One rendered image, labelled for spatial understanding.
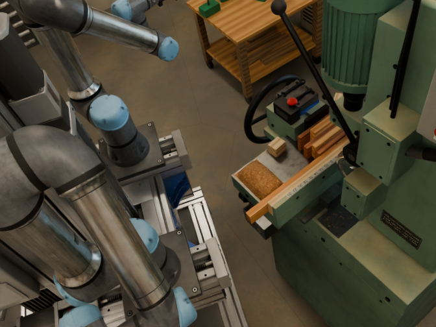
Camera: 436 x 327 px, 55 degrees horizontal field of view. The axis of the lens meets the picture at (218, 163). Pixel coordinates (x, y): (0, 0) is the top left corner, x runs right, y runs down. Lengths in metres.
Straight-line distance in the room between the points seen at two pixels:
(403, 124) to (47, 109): 0.75
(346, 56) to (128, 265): 0.64
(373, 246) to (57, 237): 0.83
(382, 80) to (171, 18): 2.89
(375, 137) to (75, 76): 0.95
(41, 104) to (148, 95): 2.04
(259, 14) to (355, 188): 1.69
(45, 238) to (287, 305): 1.35
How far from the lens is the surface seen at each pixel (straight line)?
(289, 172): 1.26
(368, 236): 1.28
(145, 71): 3.23
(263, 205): 1.16
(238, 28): 2.47
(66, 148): 0.76
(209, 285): 1.29
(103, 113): 1.39
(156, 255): 1.11
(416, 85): 0.85
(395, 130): 0.85
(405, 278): 1.24
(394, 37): 0.89
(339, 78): 1.03
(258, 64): 2.75
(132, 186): 1.57
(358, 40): 0.96
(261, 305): 2.04
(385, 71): 0.95
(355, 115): 1.18
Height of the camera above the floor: 1.93
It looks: 52 degrees down
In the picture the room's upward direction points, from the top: 16 degrees counter-clockwise
